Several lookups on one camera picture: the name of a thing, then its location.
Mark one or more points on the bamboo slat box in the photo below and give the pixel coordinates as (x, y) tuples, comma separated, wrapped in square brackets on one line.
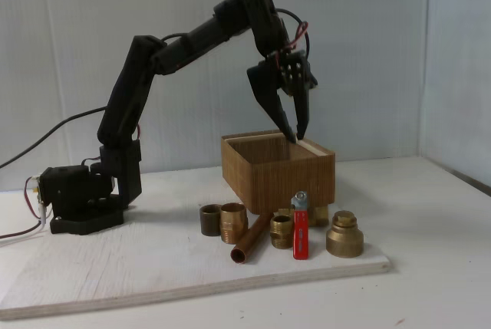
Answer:
[(276, 179)]

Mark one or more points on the brass hex nipple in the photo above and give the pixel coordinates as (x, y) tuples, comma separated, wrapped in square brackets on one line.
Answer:
[(282, 229)]

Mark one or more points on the brass hex threaded adapter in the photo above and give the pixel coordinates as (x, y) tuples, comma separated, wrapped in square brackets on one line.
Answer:
[(234, 221)]

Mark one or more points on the large brass stepped cap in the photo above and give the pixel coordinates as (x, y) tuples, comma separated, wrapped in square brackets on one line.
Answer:
[(344, 241)]

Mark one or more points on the copper pipe piece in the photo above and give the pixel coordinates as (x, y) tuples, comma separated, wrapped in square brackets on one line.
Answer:
[(249, 242)]

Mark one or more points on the dark brass sleeve fitting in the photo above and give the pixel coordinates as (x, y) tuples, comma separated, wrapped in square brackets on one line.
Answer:
[(210, 221)]

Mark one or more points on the white painted plywood board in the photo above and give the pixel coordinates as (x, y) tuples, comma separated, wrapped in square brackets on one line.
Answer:
[(134, 267)]

